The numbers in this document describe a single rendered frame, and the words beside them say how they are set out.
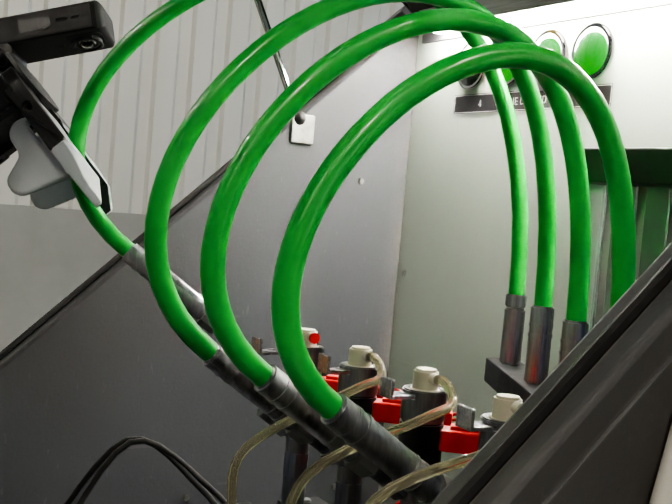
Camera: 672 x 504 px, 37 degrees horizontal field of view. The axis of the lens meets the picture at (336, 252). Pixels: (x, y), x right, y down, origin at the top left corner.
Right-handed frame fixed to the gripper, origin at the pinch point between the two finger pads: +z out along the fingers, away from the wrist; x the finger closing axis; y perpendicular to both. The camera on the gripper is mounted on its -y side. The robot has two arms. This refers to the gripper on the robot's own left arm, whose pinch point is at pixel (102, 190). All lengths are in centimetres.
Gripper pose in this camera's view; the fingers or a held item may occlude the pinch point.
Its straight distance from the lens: 83.4
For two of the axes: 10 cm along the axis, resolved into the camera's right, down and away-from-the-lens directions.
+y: -7.9, 6.1, -0.5
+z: 6.1, 7.7, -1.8
